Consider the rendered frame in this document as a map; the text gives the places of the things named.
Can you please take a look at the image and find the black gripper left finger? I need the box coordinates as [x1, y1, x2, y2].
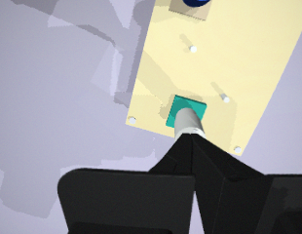
[57, 133, 196, 234]

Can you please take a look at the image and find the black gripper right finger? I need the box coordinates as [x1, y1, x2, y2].
[190, 134, 302, 234]

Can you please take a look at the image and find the pale yellow board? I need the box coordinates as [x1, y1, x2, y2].
[126, 0, 302, 156]

